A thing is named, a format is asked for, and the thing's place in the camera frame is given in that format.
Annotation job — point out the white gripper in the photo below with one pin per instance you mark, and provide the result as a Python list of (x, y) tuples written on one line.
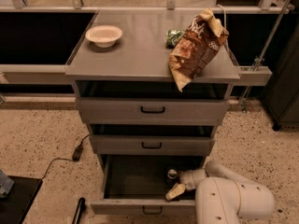
[(189, 180)]

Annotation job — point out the redbull can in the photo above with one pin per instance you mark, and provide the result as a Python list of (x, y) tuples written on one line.
[(172, 177)]

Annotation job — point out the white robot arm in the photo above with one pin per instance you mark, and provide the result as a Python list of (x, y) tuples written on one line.
[(222, 196)]

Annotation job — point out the grey bottom drawer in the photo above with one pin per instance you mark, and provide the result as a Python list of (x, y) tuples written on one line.
[(137, 185)]

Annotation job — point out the grey drawer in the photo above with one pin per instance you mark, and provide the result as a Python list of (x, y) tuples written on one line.
[(137, 185), (188, 140), (157, 103)]

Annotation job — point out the grey middle drawer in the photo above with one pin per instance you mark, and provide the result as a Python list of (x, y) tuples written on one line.
[(188, 140)]

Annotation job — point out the grey drawer cabinet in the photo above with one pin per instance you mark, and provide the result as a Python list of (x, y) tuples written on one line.
[(141, 54)]

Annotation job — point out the grey top drawer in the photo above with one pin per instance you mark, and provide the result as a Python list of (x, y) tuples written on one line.
[(157, 103)]

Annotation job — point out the dark cabinet at right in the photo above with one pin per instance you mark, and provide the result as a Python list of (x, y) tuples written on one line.
[(281, 96)]

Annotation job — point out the brown chip bag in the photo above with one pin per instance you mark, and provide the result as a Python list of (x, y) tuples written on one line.
[(199, 45)]

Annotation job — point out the green crumpled snack bag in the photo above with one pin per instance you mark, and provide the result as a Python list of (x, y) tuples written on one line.
[(172, 37)]

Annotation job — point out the white bowl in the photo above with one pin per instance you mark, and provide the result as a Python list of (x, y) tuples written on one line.
[(104, 36)]

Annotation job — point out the blue grey object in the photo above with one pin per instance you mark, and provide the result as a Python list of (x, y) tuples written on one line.
[(6, 184)]

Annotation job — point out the metal diagonal pole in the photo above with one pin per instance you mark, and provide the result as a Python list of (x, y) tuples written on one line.
[(258, 61)]

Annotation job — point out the black cylindrical handle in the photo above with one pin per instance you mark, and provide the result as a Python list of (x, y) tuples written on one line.
[(81, 206)]

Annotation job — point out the black power adapter with cable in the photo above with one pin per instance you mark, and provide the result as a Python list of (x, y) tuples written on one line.
[(75, 156)]

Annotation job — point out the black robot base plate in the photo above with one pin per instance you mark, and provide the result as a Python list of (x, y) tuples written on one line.
[(14, 208)]

